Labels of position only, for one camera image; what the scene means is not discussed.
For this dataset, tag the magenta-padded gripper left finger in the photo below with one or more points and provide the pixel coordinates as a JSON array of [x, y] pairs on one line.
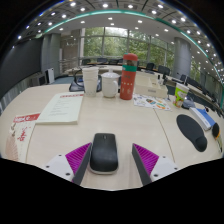
[[78, 157]]

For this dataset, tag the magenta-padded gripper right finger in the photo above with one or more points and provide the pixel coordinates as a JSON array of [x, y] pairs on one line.
[[146, 158]]

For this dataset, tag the black computer mouse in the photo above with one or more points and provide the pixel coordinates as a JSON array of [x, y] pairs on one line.
[[103, 153]]

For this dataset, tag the black mouse pad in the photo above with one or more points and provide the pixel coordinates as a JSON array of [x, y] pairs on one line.
[[190, 130]]

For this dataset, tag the white printed document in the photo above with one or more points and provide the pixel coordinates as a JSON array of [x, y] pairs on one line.
[[61, 108]]

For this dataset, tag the colourful sticker sheet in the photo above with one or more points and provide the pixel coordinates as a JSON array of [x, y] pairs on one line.
[[150, 101]]

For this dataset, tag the red and white magazine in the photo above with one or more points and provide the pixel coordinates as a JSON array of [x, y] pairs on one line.
[[20, 136]]

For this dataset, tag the blue and white book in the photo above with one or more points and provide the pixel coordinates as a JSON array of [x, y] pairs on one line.
[[202, 118]]

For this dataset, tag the white cardboard box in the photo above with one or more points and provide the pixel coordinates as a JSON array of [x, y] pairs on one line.
[[150, 89]]

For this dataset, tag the green printed paper cup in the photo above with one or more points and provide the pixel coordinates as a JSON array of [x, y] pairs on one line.
[[180, 96]]

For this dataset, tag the stack of white paper cups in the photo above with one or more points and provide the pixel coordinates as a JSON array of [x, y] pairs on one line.
[[90, 81]]

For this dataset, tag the white lidded mug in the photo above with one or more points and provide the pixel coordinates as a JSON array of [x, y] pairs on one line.
[[109, 86]]

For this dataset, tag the red bottle with green band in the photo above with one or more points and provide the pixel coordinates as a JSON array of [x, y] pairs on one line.
[[128, 80]]

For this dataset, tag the white floor appliance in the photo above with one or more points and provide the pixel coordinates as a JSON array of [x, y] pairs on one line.
[[50, 76]]

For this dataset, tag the long curved conference desk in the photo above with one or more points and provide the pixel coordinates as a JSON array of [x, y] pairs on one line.
[[74, 70]]

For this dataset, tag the grey floor cabinet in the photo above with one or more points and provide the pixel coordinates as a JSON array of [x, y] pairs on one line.
[[38, 80]]

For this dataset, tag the dark office chairs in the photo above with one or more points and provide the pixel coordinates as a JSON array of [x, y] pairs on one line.
[[163, 70]]

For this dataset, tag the ceiling lights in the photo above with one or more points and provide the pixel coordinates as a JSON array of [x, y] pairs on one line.
[[105, 5]]

